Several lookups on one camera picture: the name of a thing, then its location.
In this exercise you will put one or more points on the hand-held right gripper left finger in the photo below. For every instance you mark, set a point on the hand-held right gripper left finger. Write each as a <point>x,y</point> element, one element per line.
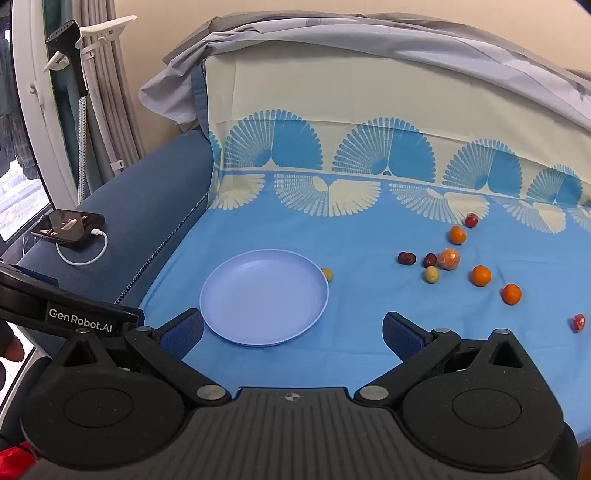
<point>182,334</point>

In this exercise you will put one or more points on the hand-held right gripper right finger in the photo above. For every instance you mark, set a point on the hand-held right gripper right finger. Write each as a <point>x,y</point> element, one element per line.
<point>401,334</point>

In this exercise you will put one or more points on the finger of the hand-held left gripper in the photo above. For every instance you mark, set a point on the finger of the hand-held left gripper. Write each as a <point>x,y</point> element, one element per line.
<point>92,318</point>

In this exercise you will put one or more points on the dark red jujube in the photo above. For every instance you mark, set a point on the dark red jujube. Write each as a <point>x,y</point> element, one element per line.
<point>430,260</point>
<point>406,258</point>

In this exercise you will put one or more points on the plastic orange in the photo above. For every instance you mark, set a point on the plastic orange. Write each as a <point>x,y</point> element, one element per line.
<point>449,259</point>

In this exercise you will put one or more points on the light blue plate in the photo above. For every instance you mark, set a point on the light blue plate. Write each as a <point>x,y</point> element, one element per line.
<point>263,295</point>

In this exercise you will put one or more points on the small orange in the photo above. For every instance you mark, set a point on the small orange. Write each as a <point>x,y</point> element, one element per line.
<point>458,235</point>
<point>481,276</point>
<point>511,294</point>

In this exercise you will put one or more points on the person's left hand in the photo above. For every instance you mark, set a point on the person's left hand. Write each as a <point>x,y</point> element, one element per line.
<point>14,349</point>

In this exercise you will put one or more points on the yellow green jujube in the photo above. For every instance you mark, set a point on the yellow green jujube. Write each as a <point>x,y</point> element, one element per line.
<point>431,275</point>
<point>327,274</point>

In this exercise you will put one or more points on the black smartphone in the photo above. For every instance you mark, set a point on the black smartphone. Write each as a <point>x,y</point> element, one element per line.
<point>64,226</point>

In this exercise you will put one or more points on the small red fruit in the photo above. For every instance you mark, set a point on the small red fruit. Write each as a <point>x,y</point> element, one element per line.
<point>471,220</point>

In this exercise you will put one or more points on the blue fan printed blanket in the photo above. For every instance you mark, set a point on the blue fan printed blanket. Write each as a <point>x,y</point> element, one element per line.
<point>323,221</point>

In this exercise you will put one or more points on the blue sofa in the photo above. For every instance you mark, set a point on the blue sofa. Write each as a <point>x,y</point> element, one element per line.
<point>152,184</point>

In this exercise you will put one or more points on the white curtain clip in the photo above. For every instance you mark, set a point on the white curtain clip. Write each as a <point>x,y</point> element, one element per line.
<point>116,164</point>

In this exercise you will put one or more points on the red cloth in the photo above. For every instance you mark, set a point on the red cloth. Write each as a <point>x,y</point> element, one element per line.
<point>11,461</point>

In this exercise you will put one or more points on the grey curtain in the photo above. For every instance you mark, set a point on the grey curtain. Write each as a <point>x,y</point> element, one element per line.
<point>111,115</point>

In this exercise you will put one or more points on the black garment steamer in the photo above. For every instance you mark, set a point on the black garment steamer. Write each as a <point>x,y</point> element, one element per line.
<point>69,50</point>

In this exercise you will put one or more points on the white plastic hanger hook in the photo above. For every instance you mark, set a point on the white plastic hanger hook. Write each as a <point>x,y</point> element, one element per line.
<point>99,28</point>

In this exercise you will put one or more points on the grey bed sheet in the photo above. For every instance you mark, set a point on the grey bed sheet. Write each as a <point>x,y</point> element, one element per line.
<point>369,41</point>

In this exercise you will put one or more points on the white window frame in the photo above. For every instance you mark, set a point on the white window frame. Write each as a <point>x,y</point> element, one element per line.
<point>34,115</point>

